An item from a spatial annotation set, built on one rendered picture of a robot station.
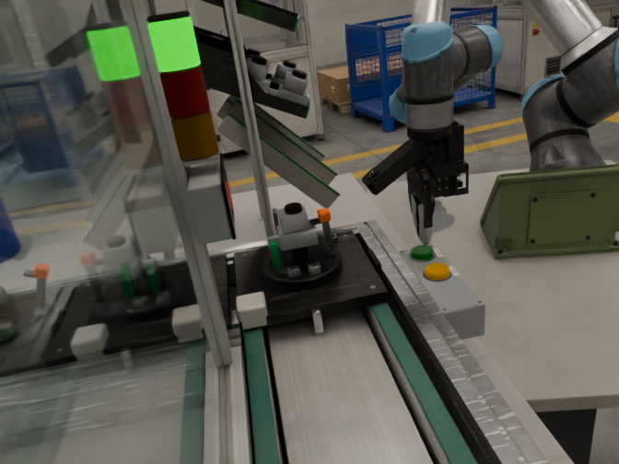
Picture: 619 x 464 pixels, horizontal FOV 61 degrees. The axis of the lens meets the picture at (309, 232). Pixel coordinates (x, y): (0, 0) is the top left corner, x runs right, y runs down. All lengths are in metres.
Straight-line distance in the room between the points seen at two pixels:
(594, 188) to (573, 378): 0.42
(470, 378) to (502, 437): 0.10
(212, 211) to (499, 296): 0.61
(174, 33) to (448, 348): 0.52
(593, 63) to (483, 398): 0.69
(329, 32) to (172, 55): 9.31
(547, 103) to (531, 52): 4.92
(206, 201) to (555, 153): 0.77
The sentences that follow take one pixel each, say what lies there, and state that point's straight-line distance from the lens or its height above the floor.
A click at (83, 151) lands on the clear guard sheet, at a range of 0.30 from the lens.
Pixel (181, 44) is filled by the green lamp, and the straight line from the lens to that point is 0.60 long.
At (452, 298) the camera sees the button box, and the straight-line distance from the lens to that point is 0.84.
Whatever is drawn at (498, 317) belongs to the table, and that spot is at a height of 0.86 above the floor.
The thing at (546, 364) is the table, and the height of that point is 0.86.
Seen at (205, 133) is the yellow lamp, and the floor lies 1.29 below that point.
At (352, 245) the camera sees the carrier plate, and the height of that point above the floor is 0.97.
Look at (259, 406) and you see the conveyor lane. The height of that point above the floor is 0.95.
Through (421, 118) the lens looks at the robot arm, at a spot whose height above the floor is 1.22.
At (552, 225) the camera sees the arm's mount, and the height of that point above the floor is 0.93.
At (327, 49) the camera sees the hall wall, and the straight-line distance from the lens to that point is 9.88.
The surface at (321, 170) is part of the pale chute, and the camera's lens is 1.21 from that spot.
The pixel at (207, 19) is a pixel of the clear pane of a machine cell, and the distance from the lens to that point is 4.86.
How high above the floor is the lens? 1.43
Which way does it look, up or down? 26 degrees down
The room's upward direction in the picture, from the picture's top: 8 degrees counter-clockwise
